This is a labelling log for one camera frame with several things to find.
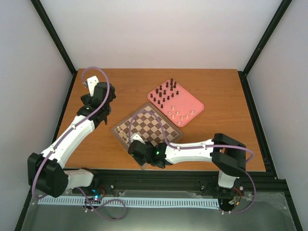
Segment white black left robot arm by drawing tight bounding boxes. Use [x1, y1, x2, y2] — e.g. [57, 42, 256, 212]
[27, 78, 116, 198]

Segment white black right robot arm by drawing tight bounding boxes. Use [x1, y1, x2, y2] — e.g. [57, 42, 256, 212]
[128, 133, 248, 189]

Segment wooden chessboard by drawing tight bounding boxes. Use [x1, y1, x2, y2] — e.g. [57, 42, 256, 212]
[111, 103, 183, 151]

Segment pink plastic tray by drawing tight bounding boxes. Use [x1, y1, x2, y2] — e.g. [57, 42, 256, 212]
[147, 79, 205, 127]

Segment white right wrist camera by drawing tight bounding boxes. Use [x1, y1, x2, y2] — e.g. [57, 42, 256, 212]
[130, 133, 145, 144]

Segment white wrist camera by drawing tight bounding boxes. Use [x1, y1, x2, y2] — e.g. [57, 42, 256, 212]
[130, 133, 145, 144]
[87, 76, 99, 97]

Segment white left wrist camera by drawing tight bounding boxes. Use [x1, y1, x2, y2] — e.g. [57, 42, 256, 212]
[87, 76, 99, 97]

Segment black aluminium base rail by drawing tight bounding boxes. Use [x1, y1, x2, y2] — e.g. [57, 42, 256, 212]
[94, 169, 290, 198]

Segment light blue cable duct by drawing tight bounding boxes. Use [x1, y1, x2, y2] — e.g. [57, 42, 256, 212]
[38, 196, 219, 209]

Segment black frame post left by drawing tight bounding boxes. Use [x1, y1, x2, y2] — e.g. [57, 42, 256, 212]
[30, 0, 78, 76]

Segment black frame post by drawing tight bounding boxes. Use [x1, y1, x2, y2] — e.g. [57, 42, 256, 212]
[30, 0, 78, 76]
[242, 0, 294, 75]

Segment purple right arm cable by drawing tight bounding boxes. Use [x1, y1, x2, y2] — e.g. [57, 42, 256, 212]
[128, 111, 257, 215]

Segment black frame post right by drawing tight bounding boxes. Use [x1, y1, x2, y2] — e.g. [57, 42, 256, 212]
[242, 0, 294, 75]

